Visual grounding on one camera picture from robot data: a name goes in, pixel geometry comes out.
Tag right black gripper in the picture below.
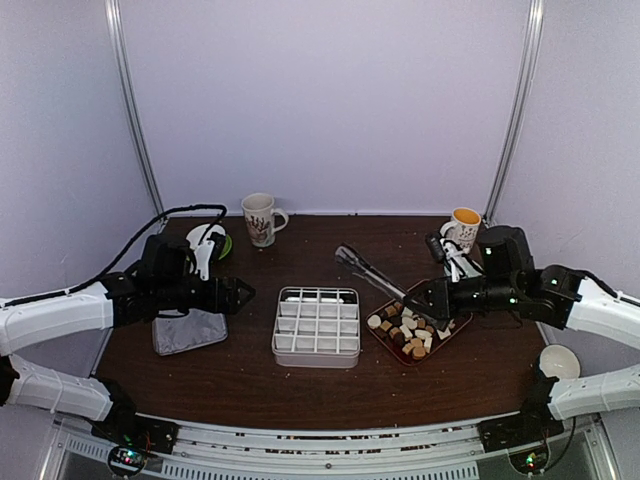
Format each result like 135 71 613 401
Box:
403 276 521 322

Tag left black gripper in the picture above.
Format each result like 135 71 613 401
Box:
154 273 255 315

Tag bunny print tin lid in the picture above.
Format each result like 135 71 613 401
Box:
152 309 228 356

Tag white divided tin box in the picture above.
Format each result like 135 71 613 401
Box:
271 286 361 369

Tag metal tongs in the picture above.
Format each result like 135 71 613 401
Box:
334 243 430 324

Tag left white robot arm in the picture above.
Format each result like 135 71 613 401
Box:
1 234 255 444

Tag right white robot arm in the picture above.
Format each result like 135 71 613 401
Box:
402 225 639 442

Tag red chocolate tray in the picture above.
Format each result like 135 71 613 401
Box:
365 301 473 366

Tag green saucer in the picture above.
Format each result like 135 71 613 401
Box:
218 234 233 260

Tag white bowl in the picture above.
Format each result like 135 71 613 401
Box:
186 223 227 250

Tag yellow interior mug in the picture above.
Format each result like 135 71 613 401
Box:
439 207 482 254

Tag tall coral print mug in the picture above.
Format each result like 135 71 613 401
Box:
241 193 289 248

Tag white bowl off table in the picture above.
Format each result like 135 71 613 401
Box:
536 344 581 380

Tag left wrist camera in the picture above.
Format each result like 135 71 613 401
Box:
194 232 226 281

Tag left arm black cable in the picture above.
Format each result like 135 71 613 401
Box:
0 202 229 306

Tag front metal rail base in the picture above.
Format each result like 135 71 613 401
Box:
49 419 614 480

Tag right aluminium frame post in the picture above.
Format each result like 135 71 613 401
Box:
483 0 545 225

